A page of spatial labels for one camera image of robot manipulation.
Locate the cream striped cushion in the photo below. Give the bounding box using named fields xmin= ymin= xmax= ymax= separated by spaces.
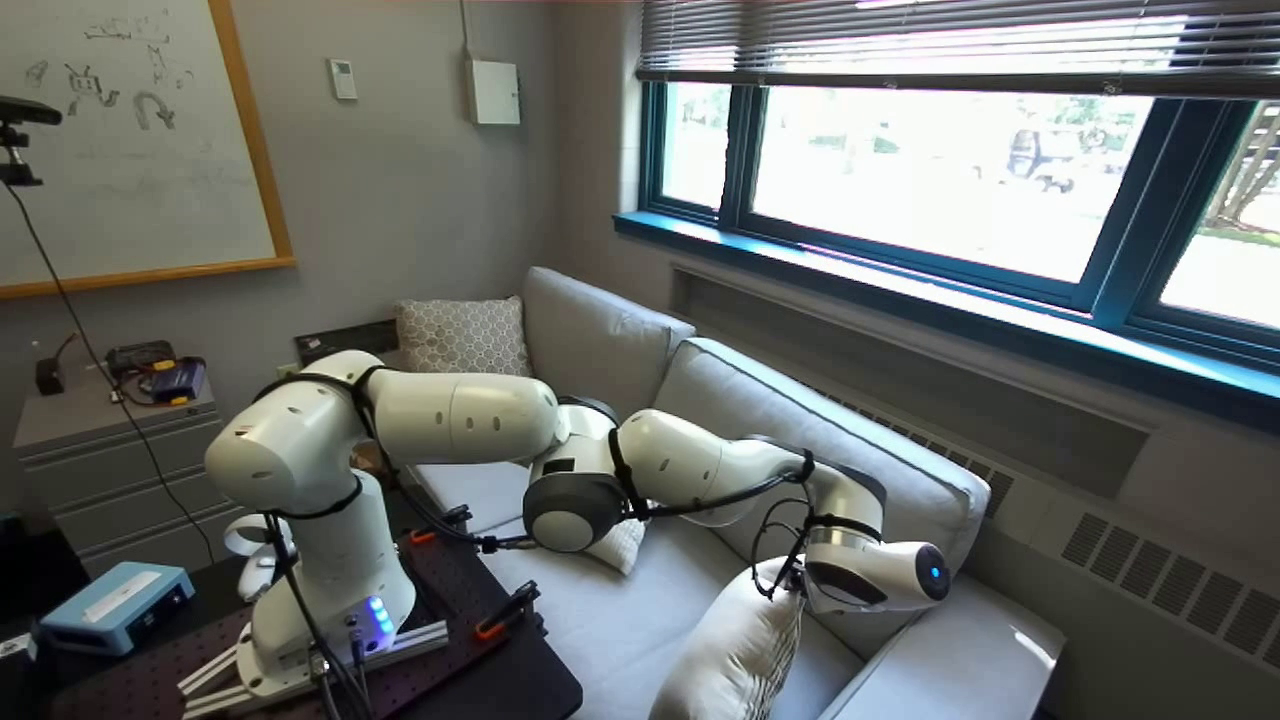
xmin=579 ymin=511 xmax=652 ymax=580
xmin=649 ymin=556 xmax=813 ymax=720

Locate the grey fabric couch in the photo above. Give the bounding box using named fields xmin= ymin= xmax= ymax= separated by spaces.
xmin=378 ymin=259 xmax=1074 ymax=720

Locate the grey lattice patterned cushion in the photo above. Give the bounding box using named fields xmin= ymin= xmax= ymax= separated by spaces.
xmin=394 ymin=290 xmax=532 ymax=377

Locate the orange black clamp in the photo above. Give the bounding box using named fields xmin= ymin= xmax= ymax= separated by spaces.
xmin=397 ymin=499 xmax=475 ymax=552
xmin=471 ymin=575 xmax=543 ymax=648

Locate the black robot table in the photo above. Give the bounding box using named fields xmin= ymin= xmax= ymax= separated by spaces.
xmin=45 ymin=499 xmax=589 ymax=720

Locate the wide teal framed window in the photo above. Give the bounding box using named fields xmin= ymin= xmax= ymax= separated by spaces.
xmin=612 ymin=72 xmax=1280 ymax=408

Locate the slatted window blind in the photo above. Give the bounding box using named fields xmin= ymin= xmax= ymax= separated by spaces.
xmin=638 ymin=0 xmax=1280 ymax=101

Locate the white VR controller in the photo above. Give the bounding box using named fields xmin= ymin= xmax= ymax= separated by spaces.
xmin=221 ymin=511 xmax=300 ymax=602

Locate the black orange gadget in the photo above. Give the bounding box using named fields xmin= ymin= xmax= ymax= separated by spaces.
xmin=105 ymin=334 xmax=218 ymax=412

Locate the grey filing cabinet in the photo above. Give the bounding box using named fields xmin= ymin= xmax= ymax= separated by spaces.
xmin=8 ymin=373 xmax=255 ymax=575

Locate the wood framed whiteboard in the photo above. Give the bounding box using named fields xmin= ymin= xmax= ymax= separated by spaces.
xmin=0 ymin=0 xmax=300 ymax=302

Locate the baseboard radiator grille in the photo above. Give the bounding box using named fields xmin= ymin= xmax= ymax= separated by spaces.
xmin=1057 ymin=506 xmax=1280 ymax=674

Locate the light blue box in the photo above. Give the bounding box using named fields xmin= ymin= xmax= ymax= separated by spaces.
xmin=37 ymin=556 xmax=201 ymax=661

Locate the small black item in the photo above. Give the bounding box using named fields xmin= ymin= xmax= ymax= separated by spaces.
xmin=34 ymin=331 xmax=78 ymax=400

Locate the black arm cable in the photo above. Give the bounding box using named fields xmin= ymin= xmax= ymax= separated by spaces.
xmin=254 ymin=365 xmax=886 ymax=602

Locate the white wall box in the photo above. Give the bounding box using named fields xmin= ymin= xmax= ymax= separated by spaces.
xmin=457 ymin=0 xmax=529 ymax=131

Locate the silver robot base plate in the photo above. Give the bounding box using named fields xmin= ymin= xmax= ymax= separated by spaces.
xmin=176 ymin=610 xmax=457 ymax=713

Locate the white wall thermostat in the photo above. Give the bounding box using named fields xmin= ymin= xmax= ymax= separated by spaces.
xmin=326 ymin=52 xmax=363 ymax=108

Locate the thin black camera cable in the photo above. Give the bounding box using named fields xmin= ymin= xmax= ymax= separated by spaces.
xmin=0 ymin=176 xmax=223 ymax=563

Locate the black camera on stand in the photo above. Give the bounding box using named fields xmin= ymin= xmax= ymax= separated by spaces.
xmin=0 ymin=92 xmax=67 ymax=193

